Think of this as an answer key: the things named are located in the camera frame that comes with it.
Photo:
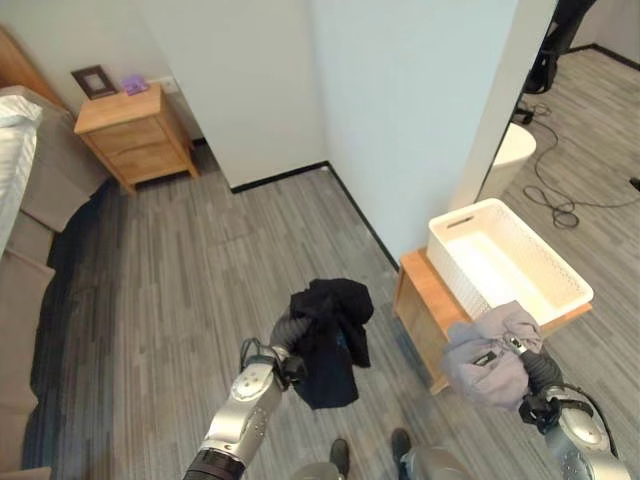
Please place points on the dark right robot foot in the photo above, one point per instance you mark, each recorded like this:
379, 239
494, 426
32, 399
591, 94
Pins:
400, 442

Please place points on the grey garment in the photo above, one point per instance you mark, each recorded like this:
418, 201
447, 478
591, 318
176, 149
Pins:
482, 367

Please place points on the small purple object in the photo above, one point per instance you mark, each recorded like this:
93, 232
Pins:
134, 84

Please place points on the low wooden table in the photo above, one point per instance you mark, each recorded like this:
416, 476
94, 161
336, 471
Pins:
425, 300

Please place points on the white wall socket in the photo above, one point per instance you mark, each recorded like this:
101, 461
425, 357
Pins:
170, 85

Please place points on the wooden headboard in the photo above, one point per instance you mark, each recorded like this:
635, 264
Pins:
22, 65

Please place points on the black garment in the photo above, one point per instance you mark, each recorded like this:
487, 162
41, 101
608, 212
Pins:
335, 345

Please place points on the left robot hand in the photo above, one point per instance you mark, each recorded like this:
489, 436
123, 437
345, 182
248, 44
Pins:
286, 327

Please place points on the dark robot foot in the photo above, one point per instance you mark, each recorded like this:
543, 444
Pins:
340, 452
400, 442

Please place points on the small black floor device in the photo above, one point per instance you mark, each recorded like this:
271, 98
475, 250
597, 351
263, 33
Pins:
634, 182

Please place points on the white rounded tub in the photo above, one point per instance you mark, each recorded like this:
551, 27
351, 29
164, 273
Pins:
515, 150

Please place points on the silver right robot leg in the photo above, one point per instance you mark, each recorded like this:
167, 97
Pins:
440, 462

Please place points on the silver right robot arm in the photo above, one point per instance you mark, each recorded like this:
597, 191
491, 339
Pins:
582, 440

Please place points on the wooden nightstand with drawers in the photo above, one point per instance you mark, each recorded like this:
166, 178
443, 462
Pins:
135, 135

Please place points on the dark picture frame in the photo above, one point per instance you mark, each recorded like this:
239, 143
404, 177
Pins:
95, 81

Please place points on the person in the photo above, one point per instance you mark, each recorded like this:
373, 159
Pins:
567, 22

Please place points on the dark left robot foot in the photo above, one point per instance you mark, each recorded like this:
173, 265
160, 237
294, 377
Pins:
340, 452

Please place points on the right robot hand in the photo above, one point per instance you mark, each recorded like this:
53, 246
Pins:
544, 371

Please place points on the silver left robot leg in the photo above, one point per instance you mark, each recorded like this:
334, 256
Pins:
320, 472

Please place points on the silver robot leg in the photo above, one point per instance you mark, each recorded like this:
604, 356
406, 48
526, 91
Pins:
320, 472
440, 462

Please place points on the white plastic laundry basket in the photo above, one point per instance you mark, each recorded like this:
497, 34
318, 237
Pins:
505, 260

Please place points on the white bedding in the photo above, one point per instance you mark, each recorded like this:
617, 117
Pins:
12, 155

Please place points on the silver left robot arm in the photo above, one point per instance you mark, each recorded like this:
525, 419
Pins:
247, 400

